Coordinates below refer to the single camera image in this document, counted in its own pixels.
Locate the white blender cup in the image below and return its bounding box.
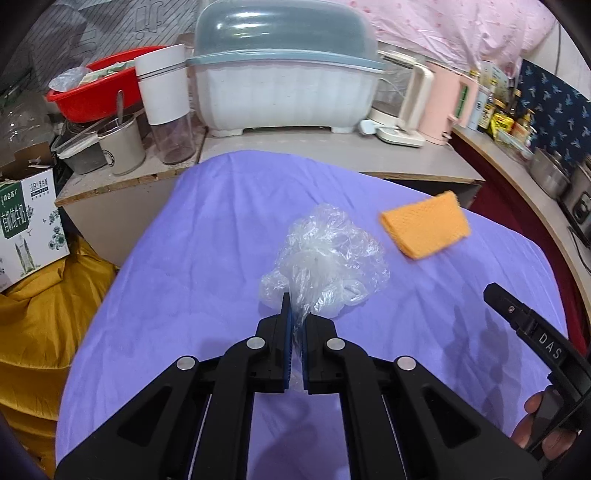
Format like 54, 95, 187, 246
134, 44, 197, 165

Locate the yellow food packet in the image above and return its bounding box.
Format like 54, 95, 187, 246
489, 113, 513, 139

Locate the blue patterned wall cloth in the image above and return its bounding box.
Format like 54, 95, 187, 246
515, 58, 591, 167

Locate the pink electric kettle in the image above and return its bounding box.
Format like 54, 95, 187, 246
418, 60, 481, 146

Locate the grey white mug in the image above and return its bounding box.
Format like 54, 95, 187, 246
97, 115, 147, 176

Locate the red plastic basin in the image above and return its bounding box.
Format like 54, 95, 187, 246
47, 46, 169, 123

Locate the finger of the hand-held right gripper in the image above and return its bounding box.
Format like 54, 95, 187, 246
484, 282, 591, 402

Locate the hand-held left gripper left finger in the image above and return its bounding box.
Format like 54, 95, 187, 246
55, 293, 293, 480

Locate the steel pot with lid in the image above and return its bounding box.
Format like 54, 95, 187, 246
529, 148, 573, 199

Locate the purple table cloth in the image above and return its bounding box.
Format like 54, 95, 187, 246
55, 150, 571, 480

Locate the grey rectangular container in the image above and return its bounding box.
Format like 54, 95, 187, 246
51, 117, 121, 175

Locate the printed cardboard box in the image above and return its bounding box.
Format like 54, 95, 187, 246
0, 166, 71, 294

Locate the steel rice cooker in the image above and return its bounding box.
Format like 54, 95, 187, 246
561, 157, 591, 232

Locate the person's right hand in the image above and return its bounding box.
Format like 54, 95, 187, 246
510, 392, 575, 461

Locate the clear plastic bag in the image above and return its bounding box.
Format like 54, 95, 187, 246
260, 203, 390, 324

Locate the orange foam net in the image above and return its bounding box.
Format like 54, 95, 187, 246
379, 190, 472, 260

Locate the pink wall cloth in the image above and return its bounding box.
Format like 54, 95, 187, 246
342, 0, 557, 81

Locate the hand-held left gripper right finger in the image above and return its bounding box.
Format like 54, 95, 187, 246
300, 311, 542, 480

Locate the white dish drainer grey lid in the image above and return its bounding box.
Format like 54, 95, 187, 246
187, 0, 386, 137

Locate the yellow cloth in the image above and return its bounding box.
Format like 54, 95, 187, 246
0, 235, 118, 478

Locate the white electric kettle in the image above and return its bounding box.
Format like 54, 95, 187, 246
369, 50, 435, 148

